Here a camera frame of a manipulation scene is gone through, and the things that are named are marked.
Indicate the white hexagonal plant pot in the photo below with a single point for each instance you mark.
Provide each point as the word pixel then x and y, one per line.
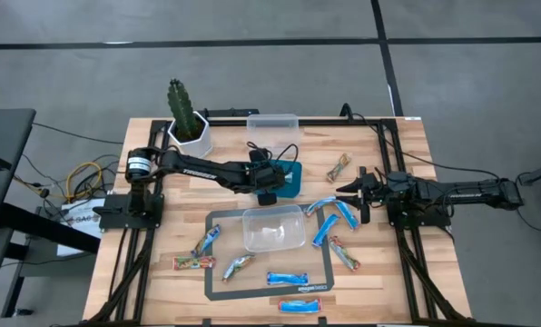
pixel 202 147

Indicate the black desk leg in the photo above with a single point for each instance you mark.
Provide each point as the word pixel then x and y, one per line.
pixel 48 231

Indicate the clear plastic container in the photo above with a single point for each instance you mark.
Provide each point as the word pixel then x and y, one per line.
pixel 274 227
pixel 272 127

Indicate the green cactus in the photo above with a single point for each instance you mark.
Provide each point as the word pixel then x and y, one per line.
pixel 182 109

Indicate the blue red-ended granola bar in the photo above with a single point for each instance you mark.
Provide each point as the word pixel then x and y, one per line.
pixel 300 305

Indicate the teal plastic container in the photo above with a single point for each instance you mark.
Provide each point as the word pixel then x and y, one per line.
pixel 297 188

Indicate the beige black-bordered silicone mat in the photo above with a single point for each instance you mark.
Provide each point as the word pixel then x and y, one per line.
pixel 261 263

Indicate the green yellow granola bar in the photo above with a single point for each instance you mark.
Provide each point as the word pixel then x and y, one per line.
pixel 338 167

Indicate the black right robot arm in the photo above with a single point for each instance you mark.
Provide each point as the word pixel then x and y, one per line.
pixel 470 194

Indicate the grey green granola bar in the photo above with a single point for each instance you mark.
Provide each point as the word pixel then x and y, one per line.
pixel 238 266

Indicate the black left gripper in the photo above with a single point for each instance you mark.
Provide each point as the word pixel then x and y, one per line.
pixel 263 179

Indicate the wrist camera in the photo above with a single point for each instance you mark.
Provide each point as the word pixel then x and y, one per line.
pixel 258 156
pixel 397 181

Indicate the white paper sheet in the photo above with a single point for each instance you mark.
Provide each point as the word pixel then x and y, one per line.
pixel 82 211

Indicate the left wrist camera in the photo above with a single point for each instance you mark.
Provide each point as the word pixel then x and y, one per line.
pixel 258 156

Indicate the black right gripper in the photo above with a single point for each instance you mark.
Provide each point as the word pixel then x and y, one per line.
pixel 372 191

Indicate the red green granola bar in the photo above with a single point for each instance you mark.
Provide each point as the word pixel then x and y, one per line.
pixel 344 252
pixel 194 262

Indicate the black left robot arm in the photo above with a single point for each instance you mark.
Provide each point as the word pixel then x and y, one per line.
pixel 198 170

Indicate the blue oatmeal granola bar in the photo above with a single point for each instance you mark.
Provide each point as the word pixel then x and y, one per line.
pixel 287 278

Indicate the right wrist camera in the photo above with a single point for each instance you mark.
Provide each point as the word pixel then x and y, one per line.
pixel 397 181

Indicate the dark grey desk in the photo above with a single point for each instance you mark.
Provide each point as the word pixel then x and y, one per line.
pixel 2 159

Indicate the black aluminium rig frame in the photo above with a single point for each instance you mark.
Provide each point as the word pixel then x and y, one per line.
pixel 325 122

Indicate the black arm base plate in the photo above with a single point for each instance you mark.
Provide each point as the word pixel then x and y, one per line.
pixel 116 213
pixel 429 220

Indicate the black power strip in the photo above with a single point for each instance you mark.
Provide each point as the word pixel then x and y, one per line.
pixel 232 111

